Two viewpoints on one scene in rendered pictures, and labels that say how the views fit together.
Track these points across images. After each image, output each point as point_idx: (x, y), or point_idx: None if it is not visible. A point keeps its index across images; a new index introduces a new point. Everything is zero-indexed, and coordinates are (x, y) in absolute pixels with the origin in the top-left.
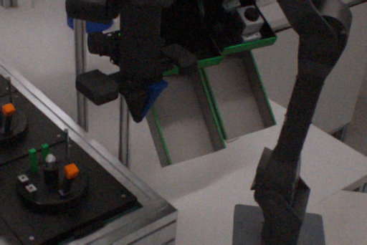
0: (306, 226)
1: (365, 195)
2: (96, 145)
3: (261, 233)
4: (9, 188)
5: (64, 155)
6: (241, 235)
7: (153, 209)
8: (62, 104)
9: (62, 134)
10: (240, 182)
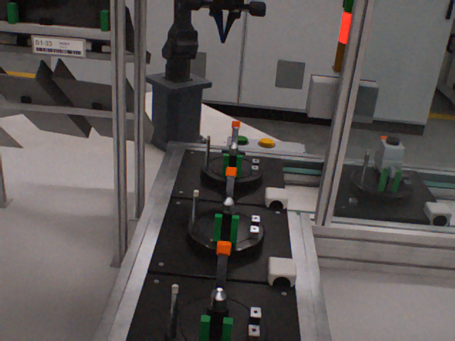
0: (158, 76)
1: (20, 141)
2: (155, 190)
3: (184, 78)
4: (261, 187)
5: (195, 187)
6: (191, 84)
7: (182, 146)
8: (60, 329)
9: (173, 203)
10: (65, 177)
